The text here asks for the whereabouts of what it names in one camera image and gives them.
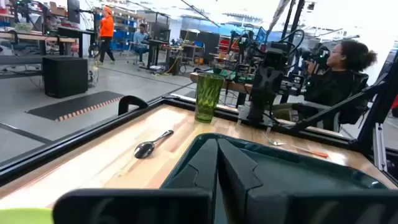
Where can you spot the black arched clamp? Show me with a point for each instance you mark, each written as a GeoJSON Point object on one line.
{"type": "Point", "coordinates": [132, 99]}

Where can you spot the black rig frame struts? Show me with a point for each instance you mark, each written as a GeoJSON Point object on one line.
{"type": "Point", "coordinates": [382, 102]}

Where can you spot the black desk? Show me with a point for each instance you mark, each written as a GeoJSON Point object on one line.
{"type": "Point", "coordinates": [76, 31]}

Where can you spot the green faceted glass tumbler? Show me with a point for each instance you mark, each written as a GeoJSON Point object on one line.
{"type": "Point", "coordinates": [206, 99]}

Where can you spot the dark green plastic tray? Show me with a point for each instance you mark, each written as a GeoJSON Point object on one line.
{"type": "Point", "coordinates": [295, 174]}

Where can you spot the lime green plate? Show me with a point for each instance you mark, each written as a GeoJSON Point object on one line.
{"type": "Point", "coordinates": [21, 217]}

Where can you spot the black monitor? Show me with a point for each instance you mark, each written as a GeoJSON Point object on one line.
{"type": "Point", "coordinates": [73, 11]}

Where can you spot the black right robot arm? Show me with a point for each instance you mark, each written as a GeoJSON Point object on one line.
{"type": "Point", "coordinates": [267, 84]}

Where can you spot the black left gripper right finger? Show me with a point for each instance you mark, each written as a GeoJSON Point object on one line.
{"type": "Point", "coordinates": [233, 174]}

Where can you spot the red tool cart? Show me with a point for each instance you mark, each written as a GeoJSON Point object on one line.
{"type": "Point", "coordinates": [224, 45]}

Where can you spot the person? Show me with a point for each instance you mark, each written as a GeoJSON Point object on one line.
{"type": "Point", "coordinates": [140, 37]}
{"type": "Point", "coordinates": [106, 28]}
{"type": "Point", "coordinates": [329, 84]}

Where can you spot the black video camera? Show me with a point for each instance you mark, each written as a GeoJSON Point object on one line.
{"type": "Point", "coordinates": [320, 57]}

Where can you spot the silver metal spoon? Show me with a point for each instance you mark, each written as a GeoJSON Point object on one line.
{"type": "Point", "coordinates": [143, 150]}

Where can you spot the wooden top workbench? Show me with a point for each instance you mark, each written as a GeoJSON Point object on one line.
{"type": "Point", "coordinates": [31, 37]}

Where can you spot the blue storage shelving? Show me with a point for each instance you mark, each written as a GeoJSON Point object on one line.
{"type": "Point", "coordinates": [124, 34]}

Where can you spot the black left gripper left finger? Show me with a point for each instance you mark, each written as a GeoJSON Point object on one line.
{"type": "Point", "coordinates": [199, 171]}

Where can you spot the black floor mat striped edge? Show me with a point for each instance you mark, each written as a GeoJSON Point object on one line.
{"type": "Point", "coordinates": [74, 105]}

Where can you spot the black box cabinet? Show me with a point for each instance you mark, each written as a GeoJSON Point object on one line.
{"type": "Point", "coordinates": [65, 77]}

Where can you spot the black office chair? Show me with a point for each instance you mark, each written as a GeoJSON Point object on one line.
{"type": "Point", "coordinates": [354, 105]}

